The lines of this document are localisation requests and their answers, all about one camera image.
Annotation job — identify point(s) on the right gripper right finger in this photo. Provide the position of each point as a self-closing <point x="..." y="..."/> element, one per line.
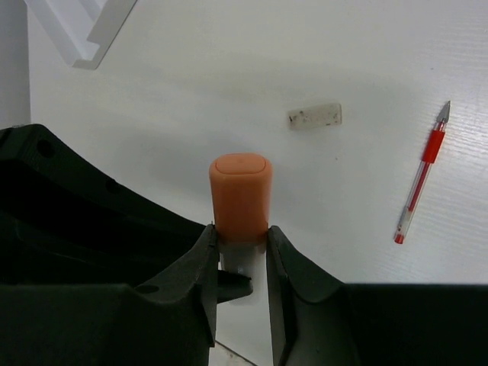
<point x="316" y="319"/>

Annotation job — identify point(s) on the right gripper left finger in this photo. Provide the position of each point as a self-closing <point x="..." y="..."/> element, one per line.
<point x="93" y="273"/>

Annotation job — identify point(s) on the orange capped white highlighter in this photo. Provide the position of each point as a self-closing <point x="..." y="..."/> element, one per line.
<point x="240" y="185"/>

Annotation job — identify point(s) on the white eraser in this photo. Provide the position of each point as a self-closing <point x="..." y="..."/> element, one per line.
<point x="314" y="116"/>

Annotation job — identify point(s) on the red pen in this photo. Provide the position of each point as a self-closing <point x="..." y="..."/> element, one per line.
<point x="428" y="158"/>

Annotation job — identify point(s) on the white compartment tray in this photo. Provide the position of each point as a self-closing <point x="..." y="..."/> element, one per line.
<point x="82" y="31"/>

